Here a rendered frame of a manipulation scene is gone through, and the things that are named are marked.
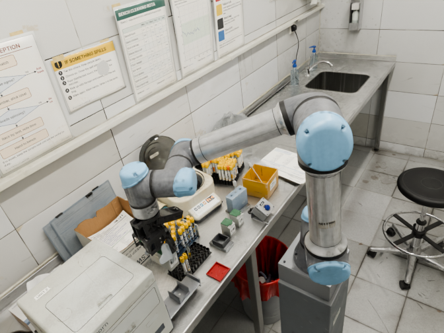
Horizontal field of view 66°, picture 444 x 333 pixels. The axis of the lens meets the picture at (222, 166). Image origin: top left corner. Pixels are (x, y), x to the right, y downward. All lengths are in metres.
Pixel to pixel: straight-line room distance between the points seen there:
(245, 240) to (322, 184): 0.70
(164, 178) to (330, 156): 0.41
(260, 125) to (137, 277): 0.55
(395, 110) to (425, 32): 0.70
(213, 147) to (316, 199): 0.30
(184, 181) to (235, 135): 0.19
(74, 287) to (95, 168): 0.65
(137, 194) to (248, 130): 0.34
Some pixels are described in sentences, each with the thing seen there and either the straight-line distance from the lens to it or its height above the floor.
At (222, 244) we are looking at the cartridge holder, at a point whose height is 0.91.
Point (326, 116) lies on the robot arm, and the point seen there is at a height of 1.60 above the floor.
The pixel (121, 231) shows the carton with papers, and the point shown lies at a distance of 1.56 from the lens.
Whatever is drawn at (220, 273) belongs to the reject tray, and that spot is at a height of 0.88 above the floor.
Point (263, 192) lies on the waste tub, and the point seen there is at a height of 0.92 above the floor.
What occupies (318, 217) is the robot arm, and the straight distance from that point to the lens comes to 0.91.
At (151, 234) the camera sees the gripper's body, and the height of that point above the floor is 1.26.
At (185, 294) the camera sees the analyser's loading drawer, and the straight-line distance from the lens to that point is 1.29.
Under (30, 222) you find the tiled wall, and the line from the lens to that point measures 1.52.
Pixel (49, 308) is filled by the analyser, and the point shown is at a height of 1.17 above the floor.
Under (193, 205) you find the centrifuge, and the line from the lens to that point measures 1.57.
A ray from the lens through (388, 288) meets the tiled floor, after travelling 2.48.
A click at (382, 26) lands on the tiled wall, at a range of 3.31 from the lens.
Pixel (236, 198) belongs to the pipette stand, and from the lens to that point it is 1.53.
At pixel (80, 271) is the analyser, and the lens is 1.13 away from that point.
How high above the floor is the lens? 1.93
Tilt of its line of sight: 34 degrees down
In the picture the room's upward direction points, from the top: 9 degrees counter-clockwise
